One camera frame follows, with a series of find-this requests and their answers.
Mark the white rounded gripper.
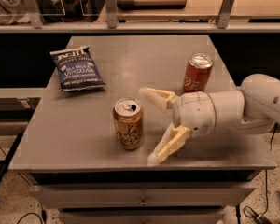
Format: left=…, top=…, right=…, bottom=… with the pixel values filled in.
left=138, top=87, right=216, bottom=166

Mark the orange LaCroix can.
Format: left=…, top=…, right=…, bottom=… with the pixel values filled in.
left=113, top=97, right=143, bottom=150

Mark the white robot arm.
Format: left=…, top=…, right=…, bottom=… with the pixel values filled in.
left=139, top=74, right=280, bottom=166

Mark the red Coca-Cola can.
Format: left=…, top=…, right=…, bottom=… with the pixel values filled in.
left=183, top=53, right=213, bottom=92

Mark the blue salt vinegar chip bag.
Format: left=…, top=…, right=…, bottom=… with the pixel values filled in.
left=50, top=46, right=105, bottom=91

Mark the grey cabinet drawer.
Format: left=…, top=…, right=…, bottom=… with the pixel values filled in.
left=30, top=183, right=255, bottom=209

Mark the metal bracket right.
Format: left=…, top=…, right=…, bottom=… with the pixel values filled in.
left=216, top=0, right=235, bottom=29

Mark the metal bracket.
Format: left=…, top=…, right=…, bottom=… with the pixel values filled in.
left=216, top=0, right=235, bottom=29
left=105, top=0, right=118, bottom=29
left=23, top=0, right=43, bottom=29

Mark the black cable right floor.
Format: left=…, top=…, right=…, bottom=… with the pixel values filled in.
left=242, top=123, right=279, bottom=224

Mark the black cable floor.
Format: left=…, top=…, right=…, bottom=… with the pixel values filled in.
left=15, top=203, right=48, bottom=224
left=242, top=123, right=279, bottom=224

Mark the metal bracket middle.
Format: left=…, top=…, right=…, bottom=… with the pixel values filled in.
left=105, top=0, right=118, bottom=29

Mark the black cable left floor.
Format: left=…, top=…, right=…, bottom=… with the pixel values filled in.
left=15, top=203, right=48, bottom=224

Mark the metal bracket left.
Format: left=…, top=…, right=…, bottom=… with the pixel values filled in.
left=23, top=0, right=43, bottom=29

